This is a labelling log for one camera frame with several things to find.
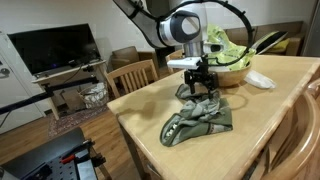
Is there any wicker basket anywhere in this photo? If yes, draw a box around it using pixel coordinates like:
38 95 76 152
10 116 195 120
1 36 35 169
78 81 110 109

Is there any wooden chair back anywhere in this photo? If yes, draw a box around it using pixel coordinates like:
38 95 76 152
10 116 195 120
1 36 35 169
246 89 320 180

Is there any brown wooden sofa bench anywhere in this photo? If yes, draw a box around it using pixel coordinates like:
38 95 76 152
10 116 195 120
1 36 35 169
224 20 306 57

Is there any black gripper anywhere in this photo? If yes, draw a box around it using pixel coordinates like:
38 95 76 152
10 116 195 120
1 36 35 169
183 68 220 100

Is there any scattered white popcorn pile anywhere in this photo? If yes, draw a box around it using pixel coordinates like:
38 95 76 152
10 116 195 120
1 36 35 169
164 121 179 138

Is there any white television stand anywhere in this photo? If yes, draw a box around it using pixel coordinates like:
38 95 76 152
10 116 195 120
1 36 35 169
31 59 108 121

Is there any red handled tool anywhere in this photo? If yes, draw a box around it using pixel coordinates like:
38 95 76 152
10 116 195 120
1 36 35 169
59 153 77 165

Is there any black perforated tool cart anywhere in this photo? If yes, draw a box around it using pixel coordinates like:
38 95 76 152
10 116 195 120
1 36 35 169
0 127 113 180

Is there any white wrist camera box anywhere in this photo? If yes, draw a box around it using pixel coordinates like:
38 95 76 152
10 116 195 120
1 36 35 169
166 56 203 71

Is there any patterned floor rug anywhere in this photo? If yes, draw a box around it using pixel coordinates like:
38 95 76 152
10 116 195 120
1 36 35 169
46 105 111 138

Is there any small black camera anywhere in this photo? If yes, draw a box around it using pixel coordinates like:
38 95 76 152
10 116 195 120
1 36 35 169
80 62 97 73

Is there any black flat screen television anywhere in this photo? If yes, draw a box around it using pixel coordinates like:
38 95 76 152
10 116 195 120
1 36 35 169
7 22 102 76

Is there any green patterned kitchen towel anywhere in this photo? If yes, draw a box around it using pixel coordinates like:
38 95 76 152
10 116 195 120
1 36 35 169
159 83 234 148

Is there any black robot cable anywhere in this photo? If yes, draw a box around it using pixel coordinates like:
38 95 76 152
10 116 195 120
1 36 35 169
128 0 255 66

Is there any white door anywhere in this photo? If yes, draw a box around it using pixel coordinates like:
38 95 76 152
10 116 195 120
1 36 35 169
0 31 44 134

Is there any round wooden bowl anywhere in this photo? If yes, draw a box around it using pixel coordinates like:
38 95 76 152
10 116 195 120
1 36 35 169
213 63 253 88

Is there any brown cardboard box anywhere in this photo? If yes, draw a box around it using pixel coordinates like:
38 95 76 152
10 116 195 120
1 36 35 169
60 88 86 113

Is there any striped green black pillow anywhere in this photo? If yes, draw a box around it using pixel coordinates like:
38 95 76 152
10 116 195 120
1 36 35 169
251 30 289 55

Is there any light green snack bag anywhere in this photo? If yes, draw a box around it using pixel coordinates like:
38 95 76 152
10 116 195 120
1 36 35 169
204 23 258 72

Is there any black stand bar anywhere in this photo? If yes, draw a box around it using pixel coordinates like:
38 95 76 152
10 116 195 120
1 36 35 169
0 75 100 116

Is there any brown armchair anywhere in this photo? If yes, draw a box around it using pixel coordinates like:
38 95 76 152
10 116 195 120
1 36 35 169
110 45 158 71

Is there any yellow pillow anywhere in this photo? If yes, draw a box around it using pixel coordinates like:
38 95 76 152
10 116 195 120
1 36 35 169
266 38 291 54

